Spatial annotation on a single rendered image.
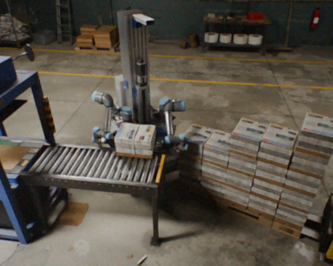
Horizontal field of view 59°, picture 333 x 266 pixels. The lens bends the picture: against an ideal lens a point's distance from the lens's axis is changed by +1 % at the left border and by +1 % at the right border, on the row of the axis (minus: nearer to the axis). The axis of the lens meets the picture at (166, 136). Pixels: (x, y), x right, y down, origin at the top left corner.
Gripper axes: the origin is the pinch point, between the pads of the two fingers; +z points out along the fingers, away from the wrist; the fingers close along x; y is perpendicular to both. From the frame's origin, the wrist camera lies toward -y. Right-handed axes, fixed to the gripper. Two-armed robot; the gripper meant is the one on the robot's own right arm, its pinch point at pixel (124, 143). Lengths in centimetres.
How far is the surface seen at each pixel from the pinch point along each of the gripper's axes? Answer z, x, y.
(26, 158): -91, -40, 0
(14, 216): -88, -84, -37
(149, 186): 41, -62, 0
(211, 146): 96, 6, 3
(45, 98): -83, 5, 46
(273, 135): 154, 0, 26
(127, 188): 20, -63, -5
